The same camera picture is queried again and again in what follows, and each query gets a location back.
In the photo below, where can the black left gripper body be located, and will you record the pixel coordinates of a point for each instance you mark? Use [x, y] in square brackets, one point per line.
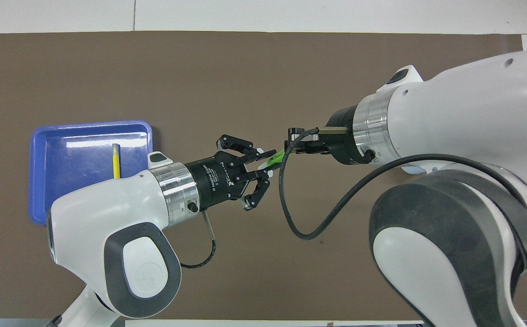
[218, 181]

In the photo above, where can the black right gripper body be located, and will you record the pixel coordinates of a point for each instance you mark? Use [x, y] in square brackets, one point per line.
[343, 136]

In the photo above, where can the green marker pen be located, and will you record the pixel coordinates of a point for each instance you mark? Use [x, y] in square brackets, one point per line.
[275, 159]

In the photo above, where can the yellow marker pen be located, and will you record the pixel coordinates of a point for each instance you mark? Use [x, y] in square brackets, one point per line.
[116, 161]

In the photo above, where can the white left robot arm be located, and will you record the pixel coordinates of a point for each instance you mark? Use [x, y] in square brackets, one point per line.
[122, 236]

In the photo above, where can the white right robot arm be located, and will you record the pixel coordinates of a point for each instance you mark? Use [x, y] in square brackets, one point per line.
[463, 181]

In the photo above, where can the brown table mat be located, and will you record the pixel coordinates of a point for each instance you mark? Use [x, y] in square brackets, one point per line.
[245, 81]

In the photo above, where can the translucent plastic cup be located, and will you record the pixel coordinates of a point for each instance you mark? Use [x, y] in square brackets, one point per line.
[415, 170]

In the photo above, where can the blue plastic tray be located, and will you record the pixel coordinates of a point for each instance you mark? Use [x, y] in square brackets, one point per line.
[77, 163]

